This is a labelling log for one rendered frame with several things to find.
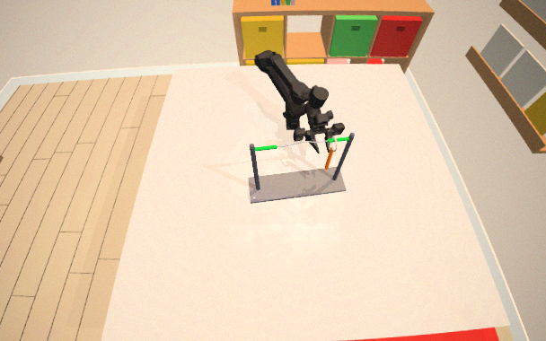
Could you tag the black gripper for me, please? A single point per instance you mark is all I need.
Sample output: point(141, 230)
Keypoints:
point(300, 133)

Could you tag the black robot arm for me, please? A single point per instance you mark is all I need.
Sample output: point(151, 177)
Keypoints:
point(294, 93)

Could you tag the orange handle with grey loop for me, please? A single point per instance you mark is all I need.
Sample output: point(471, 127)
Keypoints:
point(332, 150)

